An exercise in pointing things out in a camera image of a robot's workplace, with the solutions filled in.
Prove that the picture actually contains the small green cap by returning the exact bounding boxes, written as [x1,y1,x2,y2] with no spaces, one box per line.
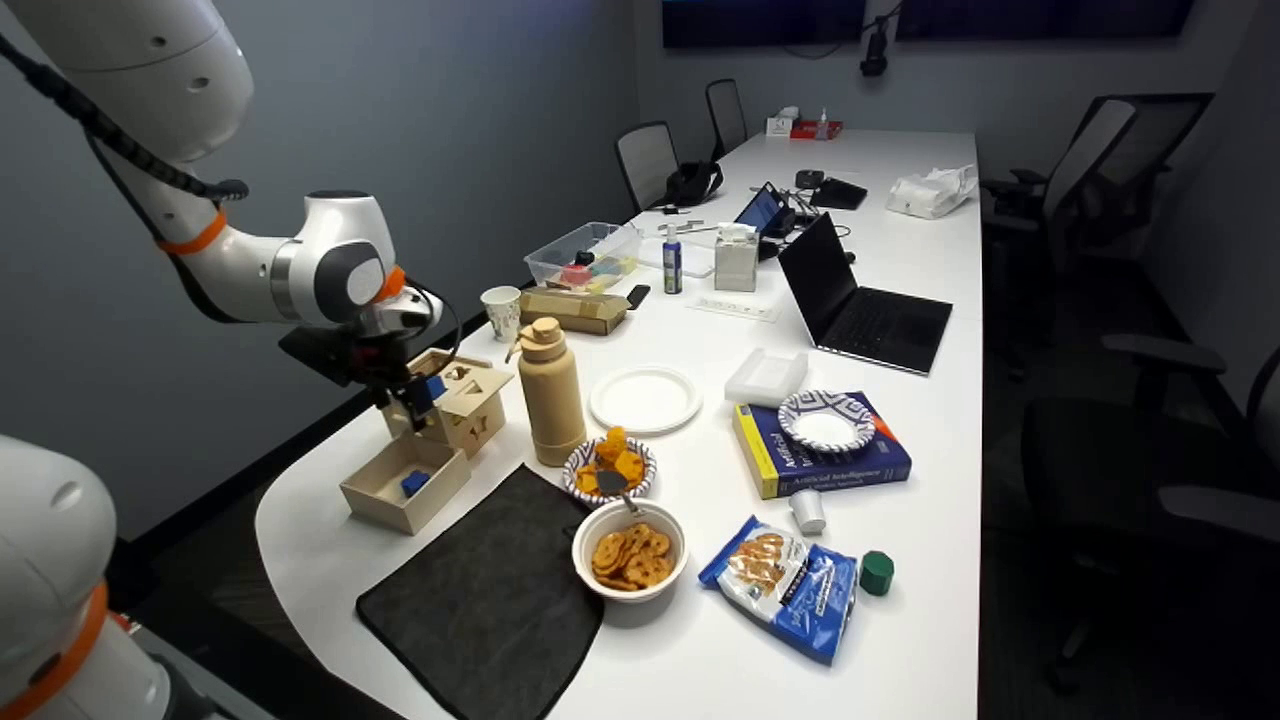
[855,546,901,600]

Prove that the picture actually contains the black laptop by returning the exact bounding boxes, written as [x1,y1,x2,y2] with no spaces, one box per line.
[775,213,956,377]

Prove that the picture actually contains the black bag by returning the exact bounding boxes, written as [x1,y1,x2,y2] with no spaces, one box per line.
[658,158,728,213]

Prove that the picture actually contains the black pouch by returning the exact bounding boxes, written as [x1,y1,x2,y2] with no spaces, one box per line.
[792,169,873,213]

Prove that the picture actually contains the tablet with blue screen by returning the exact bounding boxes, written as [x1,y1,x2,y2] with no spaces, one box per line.
[731,178,799,240]

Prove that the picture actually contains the white plastic bag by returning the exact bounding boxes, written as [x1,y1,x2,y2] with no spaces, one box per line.
[884,158,981,224]

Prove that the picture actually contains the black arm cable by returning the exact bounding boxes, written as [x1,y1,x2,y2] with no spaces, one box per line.
[0,32,255,195]

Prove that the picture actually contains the black office chair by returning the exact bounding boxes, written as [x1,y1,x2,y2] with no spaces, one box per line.
[1025,333,1280,694]

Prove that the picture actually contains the white plastic food container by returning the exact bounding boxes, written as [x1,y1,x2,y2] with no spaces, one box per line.
[719,342,813,412]

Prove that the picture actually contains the wooden shape sorter box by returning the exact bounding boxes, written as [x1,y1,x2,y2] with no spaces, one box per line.
[376,342,514,460]

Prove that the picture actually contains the black cloth mat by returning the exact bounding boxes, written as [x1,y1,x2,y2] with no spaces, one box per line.
[350,460,611,720]

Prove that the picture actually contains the paper cup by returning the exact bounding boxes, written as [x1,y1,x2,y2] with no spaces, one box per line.
[476,278,529,342]

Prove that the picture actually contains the white bowl with chips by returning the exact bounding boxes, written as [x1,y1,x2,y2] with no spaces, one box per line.
[567,497,690,607]

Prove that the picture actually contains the open wooden tray box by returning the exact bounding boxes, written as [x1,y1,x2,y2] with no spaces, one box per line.
[336,435,470,538]

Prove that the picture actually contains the tan thermos bottle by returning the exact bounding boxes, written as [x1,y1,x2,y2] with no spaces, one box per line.
[512,311,590,471]

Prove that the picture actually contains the plain white plate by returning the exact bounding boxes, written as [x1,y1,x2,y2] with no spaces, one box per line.
[584,363,704,439]

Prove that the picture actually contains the tan wooden block box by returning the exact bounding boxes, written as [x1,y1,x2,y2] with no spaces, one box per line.
[514,285,632,338]

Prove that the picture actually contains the blue snack bag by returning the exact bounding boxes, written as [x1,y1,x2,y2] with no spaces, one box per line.
[695,510,862,668]

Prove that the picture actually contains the clear plastic bin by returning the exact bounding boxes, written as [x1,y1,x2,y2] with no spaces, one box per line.
[521,215,642,290]

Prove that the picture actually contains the patterned bowl with fruit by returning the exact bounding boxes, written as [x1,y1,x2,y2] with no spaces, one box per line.
[557,422,658,503]

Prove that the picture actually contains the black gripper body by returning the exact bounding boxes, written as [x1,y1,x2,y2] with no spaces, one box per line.
[275,321,421,390]

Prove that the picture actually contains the white carton box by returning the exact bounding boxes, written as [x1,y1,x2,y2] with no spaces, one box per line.
[711,219,762,296]

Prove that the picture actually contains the office chair with mesh back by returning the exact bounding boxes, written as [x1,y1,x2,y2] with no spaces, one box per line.
[982,89,1214,290]

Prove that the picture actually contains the grey office chair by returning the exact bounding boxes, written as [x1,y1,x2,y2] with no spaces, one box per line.
[611,120,682,215]
[701,74,751,158]

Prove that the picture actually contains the small white container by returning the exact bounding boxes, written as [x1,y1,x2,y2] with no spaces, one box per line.
[786,486,833,538]

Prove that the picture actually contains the dark spoon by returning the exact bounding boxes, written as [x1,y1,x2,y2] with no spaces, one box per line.
[595,464,642,520]

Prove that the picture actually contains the blue and yellow book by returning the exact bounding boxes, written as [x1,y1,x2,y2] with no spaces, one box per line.
[728,388,916,503]

